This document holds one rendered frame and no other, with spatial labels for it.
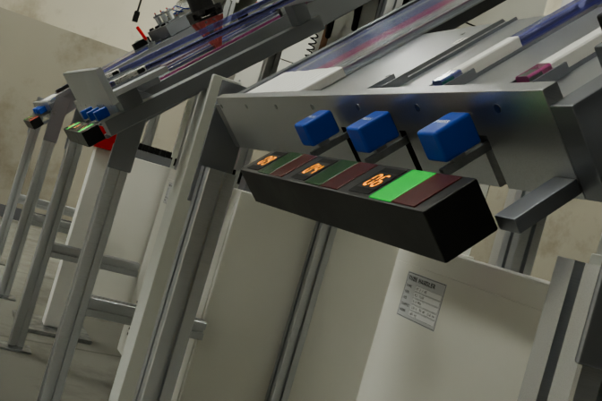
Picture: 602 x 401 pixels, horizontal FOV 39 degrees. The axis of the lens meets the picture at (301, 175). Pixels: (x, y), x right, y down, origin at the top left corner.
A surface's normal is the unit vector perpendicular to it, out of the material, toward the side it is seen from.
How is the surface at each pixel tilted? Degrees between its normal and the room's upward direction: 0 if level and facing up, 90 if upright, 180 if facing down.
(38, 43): 90
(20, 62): 90
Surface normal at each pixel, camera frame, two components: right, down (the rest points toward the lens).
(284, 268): 0.37, 0.07
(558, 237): -0.86, -0.26
